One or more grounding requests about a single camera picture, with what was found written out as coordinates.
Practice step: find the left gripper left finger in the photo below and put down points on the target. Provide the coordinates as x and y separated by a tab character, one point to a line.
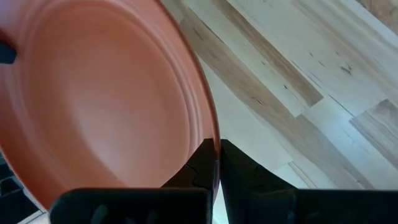
140	207

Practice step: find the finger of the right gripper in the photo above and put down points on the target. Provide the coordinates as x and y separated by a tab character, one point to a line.
7	54

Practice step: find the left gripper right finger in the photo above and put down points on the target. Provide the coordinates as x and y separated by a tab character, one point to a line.
280	207

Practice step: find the terracotta orange plate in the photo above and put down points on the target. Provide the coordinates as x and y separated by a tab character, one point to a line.
93	93

